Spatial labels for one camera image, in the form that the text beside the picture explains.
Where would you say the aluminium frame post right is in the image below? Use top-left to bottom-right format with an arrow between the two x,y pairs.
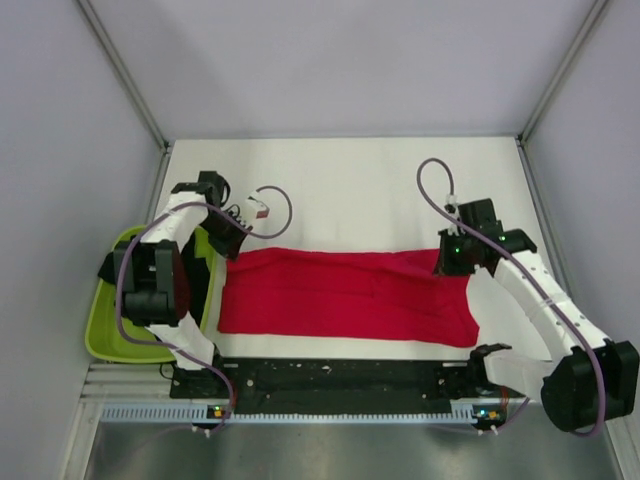
517,0 -> 613,146

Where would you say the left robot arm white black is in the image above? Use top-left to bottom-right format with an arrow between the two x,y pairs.
112,171 -> 246,397

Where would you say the black t shirt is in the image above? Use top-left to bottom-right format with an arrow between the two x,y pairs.
122,229 -> 211,327

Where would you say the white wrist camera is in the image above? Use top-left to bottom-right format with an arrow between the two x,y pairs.
444,193 -> 458,215
241,190 -> 270,224

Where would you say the aluminium frame post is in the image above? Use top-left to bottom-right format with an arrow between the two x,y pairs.
517,0 -> 613,146
74,0 -> 170,152

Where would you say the aluminium side rail right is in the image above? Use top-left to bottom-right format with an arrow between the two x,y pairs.
515,136 -> 573,297

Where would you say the grey slotted cable duct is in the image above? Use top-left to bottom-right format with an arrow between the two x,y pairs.
99,402 -> 506,426

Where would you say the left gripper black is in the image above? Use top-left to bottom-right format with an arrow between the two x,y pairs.
199,210 -> 252,262

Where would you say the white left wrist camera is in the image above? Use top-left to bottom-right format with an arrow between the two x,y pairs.
241,190 -> 270,224

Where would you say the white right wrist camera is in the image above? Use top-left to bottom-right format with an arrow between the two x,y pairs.
444,193 -> 458,215

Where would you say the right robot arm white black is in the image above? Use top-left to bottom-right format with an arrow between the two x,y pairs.
434,194 -> 639,434

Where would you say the green plastic bin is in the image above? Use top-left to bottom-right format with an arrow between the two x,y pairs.
85,227 -> 222,364

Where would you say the red t shirt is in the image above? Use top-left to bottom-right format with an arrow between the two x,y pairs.
218,248 -> 479,348

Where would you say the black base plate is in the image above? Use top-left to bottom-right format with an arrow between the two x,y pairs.
169,357 -> 522,416

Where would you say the aluminium frame post left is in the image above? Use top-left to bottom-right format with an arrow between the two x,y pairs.
74,0 -> 170,152

